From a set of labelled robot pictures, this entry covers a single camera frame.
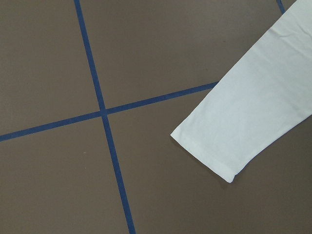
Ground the white long-sleeve printed shirt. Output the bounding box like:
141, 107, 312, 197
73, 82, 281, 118
171, 0, 312, 183

